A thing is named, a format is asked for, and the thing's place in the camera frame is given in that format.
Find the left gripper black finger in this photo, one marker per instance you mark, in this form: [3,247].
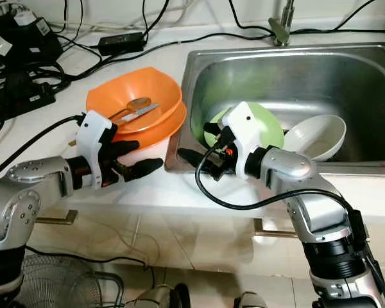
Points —
[127,148]
[144,169]

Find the orange plastic bowl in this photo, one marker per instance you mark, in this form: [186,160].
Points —
[154,86]

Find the black battery charger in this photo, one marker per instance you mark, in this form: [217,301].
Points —
[25,38]

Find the light green plate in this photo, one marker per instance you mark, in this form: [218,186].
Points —
[273,122]

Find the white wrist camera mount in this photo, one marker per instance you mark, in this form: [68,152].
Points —
[93,135]
[247,128]

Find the metal faucet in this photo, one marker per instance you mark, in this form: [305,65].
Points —
[281,31]

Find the grey right robot foot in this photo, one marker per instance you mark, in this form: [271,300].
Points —
[250,301]

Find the black plug adapter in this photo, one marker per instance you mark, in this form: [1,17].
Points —
[19,83]

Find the golden spoon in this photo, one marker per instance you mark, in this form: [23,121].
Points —
[140,102]

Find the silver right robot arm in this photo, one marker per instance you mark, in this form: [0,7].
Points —
[321,218]

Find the flat black power adapter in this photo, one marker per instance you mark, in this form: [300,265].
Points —
[122,43]

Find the white ceramic bowl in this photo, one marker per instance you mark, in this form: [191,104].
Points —
[321,135]

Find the orange plastic plate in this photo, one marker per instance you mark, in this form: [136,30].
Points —
[172,125]

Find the black power strip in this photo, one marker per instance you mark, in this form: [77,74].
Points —
[25,102]

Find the grey robot foot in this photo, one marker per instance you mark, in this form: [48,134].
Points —
[250,301]
[157,299]

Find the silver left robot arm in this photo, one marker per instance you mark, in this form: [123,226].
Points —
[13,205]

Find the stainless steel sink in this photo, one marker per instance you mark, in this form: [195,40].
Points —
[314,77]

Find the grey left robot foot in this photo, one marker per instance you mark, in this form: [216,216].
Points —
[157,299]

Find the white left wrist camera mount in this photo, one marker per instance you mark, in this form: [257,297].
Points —
[93,135]

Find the silver metal fork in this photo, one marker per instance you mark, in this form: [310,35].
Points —
[145,111]

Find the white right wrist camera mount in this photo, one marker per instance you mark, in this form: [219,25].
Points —
[247,128]

